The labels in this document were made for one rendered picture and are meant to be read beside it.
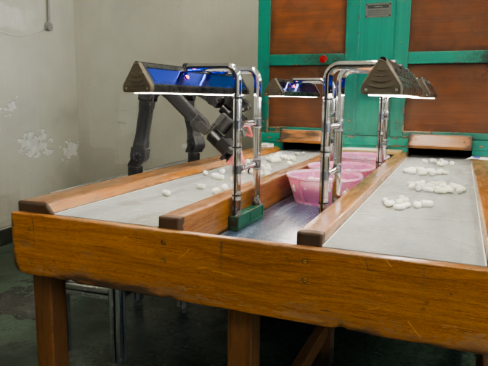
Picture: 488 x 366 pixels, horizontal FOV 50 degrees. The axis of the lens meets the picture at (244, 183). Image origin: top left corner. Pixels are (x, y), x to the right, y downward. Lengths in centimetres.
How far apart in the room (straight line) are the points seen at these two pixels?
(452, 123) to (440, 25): 48
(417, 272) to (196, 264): 46
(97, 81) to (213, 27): 108
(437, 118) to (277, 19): 100
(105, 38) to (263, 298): 355
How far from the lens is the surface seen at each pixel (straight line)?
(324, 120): 130
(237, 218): 140
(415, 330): 106
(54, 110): 435
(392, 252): 106
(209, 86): 152
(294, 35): 297
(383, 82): 107
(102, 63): 445
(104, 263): 129
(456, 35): 284
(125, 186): 164
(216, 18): 403
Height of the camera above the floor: 103
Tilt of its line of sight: 9 degrees down
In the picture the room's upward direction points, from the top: 1 degrees clockwise
